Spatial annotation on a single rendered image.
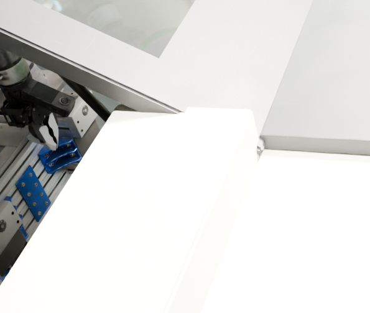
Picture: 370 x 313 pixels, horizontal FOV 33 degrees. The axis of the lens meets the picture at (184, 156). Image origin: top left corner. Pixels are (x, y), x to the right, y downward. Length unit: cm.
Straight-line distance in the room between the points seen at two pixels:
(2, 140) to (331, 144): 142
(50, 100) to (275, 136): 64
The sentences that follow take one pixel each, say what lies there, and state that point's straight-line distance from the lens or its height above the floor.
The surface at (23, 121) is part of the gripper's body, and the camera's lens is 147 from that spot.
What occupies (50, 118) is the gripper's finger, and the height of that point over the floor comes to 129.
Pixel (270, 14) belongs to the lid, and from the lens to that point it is 115.
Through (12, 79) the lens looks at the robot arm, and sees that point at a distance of 140.
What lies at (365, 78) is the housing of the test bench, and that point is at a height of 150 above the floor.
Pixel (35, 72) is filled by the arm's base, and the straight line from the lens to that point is 208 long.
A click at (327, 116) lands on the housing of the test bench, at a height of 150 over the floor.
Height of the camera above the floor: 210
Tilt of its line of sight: 40 degrees down
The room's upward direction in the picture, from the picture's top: 18 degrees counter-clockwise
